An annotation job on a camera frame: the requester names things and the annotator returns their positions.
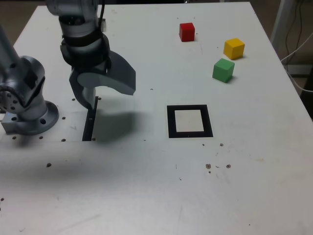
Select white metal post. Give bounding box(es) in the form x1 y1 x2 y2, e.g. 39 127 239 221
270 0 294 49

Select black hanging cables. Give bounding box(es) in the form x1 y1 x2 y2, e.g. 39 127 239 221
285 0 309 58

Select black tape square outline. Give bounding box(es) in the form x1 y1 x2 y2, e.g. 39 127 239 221
166 104 214 139

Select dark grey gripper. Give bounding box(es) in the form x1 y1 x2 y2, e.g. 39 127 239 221
68 50 136 110

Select black tape strip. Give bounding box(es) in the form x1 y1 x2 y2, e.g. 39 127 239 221
82 96 99 142

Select green cube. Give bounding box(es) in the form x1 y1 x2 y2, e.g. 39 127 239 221
212 58 235 83

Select yellow cube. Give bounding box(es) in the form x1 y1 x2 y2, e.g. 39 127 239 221
223 38 246 60

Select red cube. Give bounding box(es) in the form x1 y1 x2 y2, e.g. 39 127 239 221
179 23 196 43

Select white cable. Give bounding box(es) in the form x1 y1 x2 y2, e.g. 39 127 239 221
280 31 313 93

